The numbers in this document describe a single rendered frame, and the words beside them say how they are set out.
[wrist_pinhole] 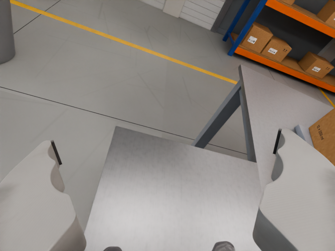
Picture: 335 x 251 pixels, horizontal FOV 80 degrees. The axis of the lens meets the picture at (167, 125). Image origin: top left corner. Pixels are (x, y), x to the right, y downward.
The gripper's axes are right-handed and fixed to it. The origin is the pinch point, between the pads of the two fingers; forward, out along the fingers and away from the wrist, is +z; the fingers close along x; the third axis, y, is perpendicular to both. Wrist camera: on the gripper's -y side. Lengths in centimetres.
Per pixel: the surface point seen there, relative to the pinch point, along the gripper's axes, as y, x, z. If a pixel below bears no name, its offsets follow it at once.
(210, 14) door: -9, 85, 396
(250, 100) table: 22, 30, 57
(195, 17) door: -6, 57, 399
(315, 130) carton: 29, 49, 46
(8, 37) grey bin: 0, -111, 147
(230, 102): 32, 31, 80
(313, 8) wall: -9, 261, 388
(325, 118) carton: 25, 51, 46
